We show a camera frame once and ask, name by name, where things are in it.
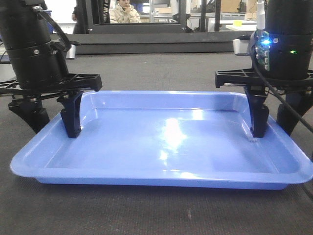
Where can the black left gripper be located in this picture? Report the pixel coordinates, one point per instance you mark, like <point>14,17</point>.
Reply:
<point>37,47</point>

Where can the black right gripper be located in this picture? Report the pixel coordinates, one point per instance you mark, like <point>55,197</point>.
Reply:
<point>281,49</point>

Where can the blue plastic tray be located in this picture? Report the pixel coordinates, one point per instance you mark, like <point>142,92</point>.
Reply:
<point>150,138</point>

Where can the yellow cup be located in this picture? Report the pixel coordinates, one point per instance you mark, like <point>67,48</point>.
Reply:
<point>237,23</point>

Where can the long black bar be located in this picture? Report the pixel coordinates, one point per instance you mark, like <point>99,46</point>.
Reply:
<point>199,42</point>

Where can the green circuit board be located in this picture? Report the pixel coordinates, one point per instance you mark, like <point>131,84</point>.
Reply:
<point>262,47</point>

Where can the seated person in beige hoodie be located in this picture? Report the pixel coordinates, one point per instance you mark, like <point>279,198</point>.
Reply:
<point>124,13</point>

